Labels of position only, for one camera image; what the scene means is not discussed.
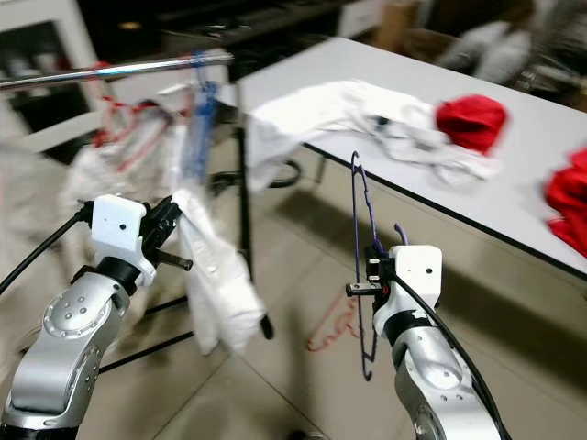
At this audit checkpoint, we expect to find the white glass door cabinet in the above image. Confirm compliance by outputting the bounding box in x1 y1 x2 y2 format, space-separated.
0 0 97 93

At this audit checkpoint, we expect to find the white printed garment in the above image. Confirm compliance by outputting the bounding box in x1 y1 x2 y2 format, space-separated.
172 188 262 354

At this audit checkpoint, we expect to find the white cotton garment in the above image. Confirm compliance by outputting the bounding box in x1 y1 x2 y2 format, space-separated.
246 81 501 184

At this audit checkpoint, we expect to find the small red garment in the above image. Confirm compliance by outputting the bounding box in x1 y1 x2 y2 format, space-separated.
436 94 508 155

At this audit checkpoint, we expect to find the red plastic hanger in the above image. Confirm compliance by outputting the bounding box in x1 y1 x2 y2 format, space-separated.
307 293 363 354
92 62 161 152

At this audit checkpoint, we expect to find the purple plastic hanger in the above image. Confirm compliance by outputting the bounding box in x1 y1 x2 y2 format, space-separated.
350 151 411 381

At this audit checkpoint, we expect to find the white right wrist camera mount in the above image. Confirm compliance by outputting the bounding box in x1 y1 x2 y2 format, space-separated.
376 244 443 317

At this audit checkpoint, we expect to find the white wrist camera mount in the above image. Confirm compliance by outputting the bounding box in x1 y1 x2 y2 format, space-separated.
94 194 155 276
376 244 443 317

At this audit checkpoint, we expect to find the blue plastic hanger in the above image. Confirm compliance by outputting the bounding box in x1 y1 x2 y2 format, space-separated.
188 50 223 184

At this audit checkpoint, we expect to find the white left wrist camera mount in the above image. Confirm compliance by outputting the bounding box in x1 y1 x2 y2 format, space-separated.
94 194 155 276

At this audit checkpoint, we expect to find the black rack with silver rail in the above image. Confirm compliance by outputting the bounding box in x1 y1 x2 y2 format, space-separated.
0 50 276 377

